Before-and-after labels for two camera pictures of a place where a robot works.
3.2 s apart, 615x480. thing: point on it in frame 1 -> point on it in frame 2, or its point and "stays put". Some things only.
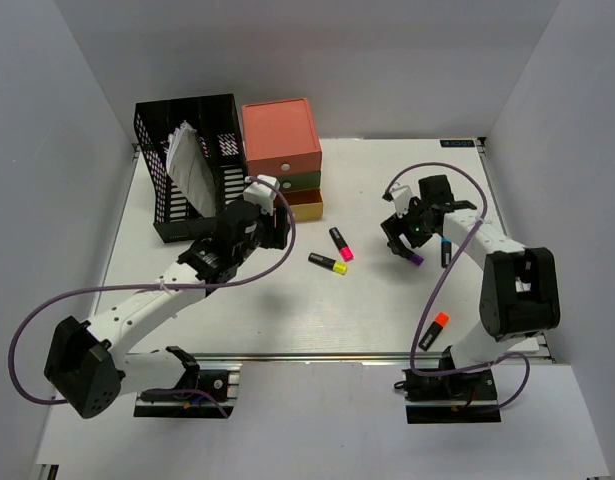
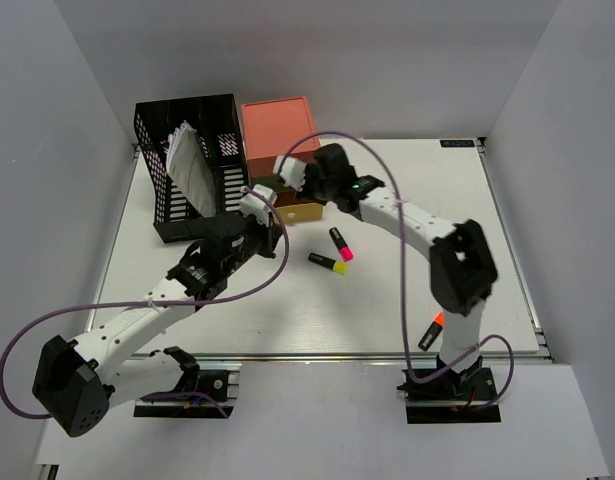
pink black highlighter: x=344 y=249 stays put
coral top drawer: x=275 y=166 stays put
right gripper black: x=394 y=227 -> x=311 y=171
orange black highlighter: x=441 y=320 stays put
